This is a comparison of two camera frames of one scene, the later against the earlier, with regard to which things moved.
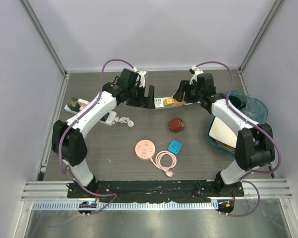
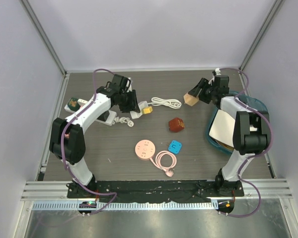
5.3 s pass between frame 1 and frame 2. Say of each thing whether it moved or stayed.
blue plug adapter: stayed
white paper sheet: stayed
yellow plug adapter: moved
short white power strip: moved
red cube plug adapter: stayed
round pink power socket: stayed
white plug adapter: stayed
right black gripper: moved
